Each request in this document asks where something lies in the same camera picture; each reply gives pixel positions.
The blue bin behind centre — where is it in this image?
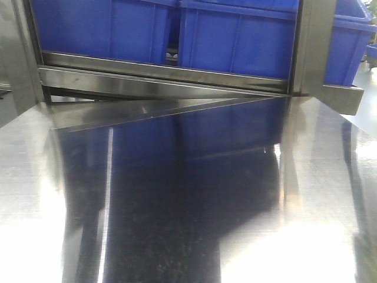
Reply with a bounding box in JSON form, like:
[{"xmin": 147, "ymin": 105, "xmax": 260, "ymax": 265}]
[{"xmin": 178, "ymin": 1, "xmax": 297, "ymax": 79}]

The blue bin behind left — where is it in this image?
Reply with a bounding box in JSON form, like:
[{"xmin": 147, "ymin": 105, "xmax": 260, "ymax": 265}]
[{"xmin": 31, "ymin": 1, "xmax": 178, "ymax": 64}]

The blue bin behind right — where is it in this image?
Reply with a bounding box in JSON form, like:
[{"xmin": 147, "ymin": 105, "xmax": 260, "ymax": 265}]
[{"xmin": 325, "ymin": 0, "xmax": 376, "ymax": 86}]

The blue bin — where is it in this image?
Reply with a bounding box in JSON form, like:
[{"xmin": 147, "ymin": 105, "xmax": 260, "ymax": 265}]
[
  {"xmin": 31, "ymin": 1, "xmax": 178, "ymax": 64},
  {"xmin": 178, "ymin": 1, "xmax": 297, "ymax": 79},
  {"xmin": 325, "ymin": 0, "xmax": 376, "ymax": 86}
]

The steel shelf rack near table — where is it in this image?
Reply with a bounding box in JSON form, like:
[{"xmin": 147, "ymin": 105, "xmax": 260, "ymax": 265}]
[{"xmin": 1, "ymin": 1, "xmax": 363, "ymax": 115}]

